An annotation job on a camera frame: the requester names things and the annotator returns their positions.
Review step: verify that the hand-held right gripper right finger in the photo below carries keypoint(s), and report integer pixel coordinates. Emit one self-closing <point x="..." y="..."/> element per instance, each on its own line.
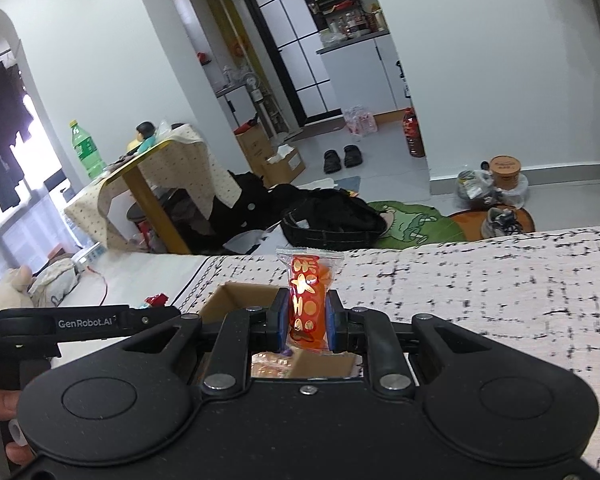
<point x="335" y="322"/>

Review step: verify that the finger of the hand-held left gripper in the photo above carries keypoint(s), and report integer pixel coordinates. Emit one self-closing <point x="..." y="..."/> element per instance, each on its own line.
<point x="152" y="316"/>

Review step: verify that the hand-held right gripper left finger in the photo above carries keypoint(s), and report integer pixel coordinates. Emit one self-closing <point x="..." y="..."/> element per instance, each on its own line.
<point x="283" y="322"/>

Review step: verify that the orange snack packet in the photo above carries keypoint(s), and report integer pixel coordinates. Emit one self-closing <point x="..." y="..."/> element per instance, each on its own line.
<point x="307" y="285"/>

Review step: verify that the person's left hand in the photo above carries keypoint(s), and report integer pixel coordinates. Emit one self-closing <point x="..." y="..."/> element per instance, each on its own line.
<point x="0" y="402"/>

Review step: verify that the small red packet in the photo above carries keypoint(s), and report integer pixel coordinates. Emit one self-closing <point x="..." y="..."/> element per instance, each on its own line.
<point x="156" y="300"/>

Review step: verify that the grey and white cloth bag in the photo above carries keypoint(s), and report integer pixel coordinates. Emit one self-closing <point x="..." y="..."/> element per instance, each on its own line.
<point x="55" y="280"/>

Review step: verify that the beige plush toy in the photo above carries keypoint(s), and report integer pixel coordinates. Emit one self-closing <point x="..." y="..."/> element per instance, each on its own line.
<point x="10" y="287"/>

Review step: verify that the white power strip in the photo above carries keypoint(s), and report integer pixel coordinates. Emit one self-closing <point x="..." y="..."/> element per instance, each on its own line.
<point x="87" y="255"/>

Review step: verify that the black bag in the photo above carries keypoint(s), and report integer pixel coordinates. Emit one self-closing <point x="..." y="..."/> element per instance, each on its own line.
<point x="335" y="220"/>

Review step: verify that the yellow wooden table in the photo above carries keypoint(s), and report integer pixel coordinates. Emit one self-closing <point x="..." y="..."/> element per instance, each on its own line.
<point x="145" y="195"/>

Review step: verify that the green cartoon rug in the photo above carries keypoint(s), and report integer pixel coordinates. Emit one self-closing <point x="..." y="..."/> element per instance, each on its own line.
<point x="415" y="225"/>

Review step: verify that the pile of black clothes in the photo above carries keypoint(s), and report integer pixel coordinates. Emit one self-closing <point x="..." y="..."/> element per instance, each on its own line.
<point x="240" y="200"/>

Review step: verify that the blue floor mat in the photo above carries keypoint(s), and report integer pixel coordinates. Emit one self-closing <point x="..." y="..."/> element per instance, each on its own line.
<point x="349" y="183"/>

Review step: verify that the white patterned bedspread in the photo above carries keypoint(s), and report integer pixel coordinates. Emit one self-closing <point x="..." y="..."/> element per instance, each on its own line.
<point x="480" y="290"/>

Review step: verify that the wooden table with cloth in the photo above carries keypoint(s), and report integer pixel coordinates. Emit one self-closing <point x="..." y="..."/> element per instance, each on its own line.
<point x="200" y="170"/>

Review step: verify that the cardboard box with white paper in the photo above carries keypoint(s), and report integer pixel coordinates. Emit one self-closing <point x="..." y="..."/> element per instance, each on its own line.
<point x="285" y="167"/>

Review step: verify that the black slipper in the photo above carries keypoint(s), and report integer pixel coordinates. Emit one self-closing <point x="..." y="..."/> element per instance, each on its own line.
<point x="353" y="156"/>
<point x="332" y="161"/>

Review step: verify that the orange rug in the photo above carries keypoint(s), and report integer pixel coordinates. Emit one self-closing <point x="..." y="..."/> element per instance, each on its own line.
<point x="467" y="222"/>

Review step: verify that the tall cardboard box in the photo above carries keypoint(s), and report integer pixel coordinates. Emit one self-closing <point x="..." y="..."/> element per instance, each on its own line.
<point x="252" y="150"/>

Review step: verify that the green soda bottle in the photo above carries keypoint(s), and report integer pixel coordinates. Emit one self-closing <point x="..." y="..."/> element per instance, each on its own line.
<point x="86" y="150"/>

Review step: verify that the small doll figure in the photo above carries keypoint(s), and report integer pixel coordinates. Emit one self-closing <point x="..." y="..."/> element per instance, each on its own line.
<point x="144" y="136"/>

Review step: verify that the grey sneakers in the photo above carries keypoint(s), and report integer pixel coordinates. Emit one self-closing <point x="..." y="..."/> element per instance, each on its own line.
<point x="502" y="222"/>

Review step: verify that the dark clothes at window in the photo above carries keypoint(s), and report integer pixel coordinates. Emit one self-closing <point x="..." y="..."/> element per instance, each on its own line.
<point x="2" y="135"/>

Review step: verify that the grey plastic bag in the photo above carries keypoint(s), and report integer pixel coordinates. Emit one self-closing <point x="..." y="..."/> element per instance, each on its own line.
<point x="475" y="185"/>

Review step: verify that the dark red oil bottle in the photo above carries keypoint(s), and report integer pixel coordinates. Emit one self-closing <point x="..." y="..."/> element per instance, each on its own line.
<point x="414" y="135"/>

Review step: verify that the pack of water bottles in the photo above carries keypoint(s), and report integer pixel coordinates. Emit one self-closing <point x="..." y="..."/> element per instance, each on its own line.
<point x="360" y="120"/>

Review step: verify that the white plastic bag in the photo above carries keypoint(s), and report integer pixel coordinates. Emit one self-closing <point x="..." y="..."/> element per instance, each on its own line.
<point x="517" y="195"/>

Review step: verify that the brown lidded container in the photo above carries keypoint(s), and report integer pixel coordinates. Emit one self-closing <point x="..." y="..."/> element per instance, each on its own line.
<point x="505" y="172"/>

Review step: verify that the white standing fan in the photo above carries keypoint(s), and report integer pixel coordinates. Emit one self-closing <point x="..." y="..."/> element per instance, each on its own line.
<point x="257" y="95"/>

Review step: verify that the white cabinet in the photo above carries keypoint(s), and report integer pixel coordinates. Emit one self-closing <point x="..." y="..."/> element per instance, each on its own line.
<point x="360" y="75"/>

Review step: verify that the white spray bottle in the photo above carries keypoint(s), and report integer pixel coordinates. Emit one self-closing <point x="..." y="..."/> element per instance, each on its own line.
<point x="403" y="80"/>

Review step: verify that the black framed glass door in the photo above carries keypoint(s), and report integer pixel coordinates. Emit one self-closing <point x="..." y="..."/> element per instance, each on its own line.
<point x="290" y="50"/>

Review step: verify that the kitchen shelf with jars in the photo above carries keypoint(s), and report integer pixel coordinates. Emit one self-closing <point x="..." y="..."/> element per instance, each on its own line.
<point x="347" y="15"/>

